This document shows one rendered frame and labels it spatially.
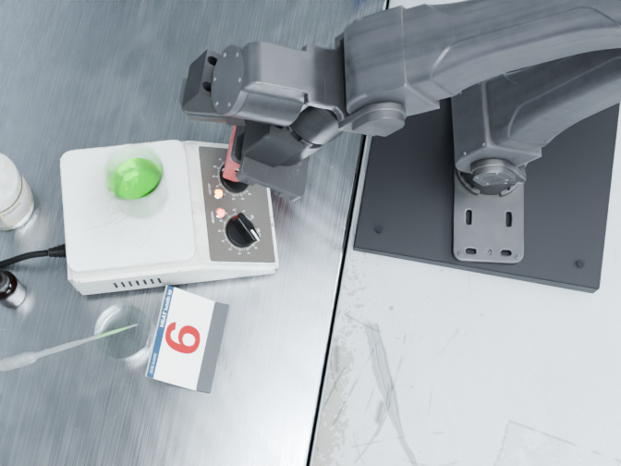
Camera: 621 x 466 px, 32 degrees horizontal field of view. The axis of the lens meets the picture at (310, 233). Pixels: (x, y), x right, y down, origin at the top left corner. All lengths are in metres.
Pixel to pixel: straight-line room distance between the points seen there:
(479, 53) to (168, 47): 0.47
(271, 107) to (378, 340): 0.32
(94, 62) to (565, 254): 0.53
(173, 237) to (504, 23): 0.39
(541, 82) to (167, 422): 0.48
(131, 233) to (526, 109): 0.38
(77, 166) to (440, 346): 0.40
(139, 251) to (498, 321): 0.37
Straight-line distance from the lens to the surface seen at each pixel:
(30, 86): 1.19
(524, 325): 1.12
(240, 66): 0.86
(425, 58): 0.82
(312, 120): 0.90
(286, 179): 0.97
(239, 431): 1.07
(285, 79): 0.85
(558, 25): 0.78
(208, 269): 1.04
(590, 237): 1.13
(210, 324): 1.08
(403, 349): 1.09
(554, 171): 1.14
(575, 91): 0.90
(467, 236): 1.10
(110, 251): 1.02
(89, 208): 1.04
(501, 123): 0.96
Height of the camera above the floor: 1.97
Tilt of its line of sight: 74 degrees down
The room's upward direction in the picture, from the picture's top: 8 degrees clockwise
